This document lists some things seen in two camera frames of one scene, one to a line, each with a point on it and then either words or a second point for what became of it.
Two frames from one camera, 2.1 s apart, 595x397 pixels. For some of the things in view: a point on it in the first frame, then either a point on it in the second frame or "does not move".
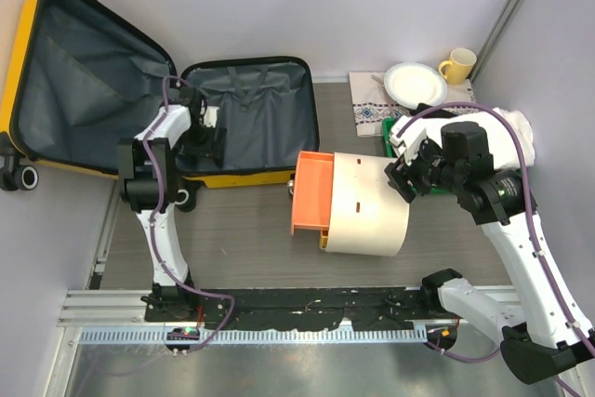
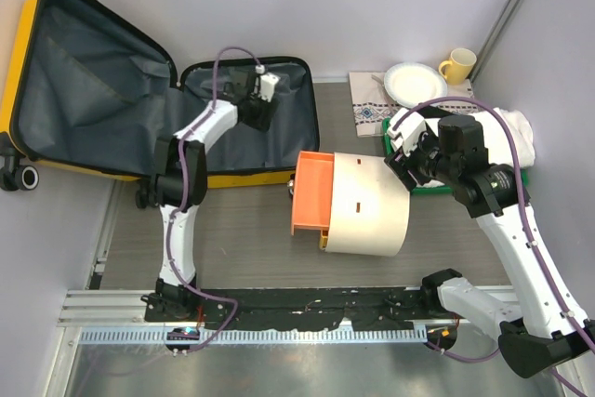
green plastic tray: x=390 y=152 does not move
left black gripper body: x=198 y=140 -> x=259 y=112
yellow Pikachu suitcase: x=79 y=80 does not move
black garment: x=437 y=113 does not move
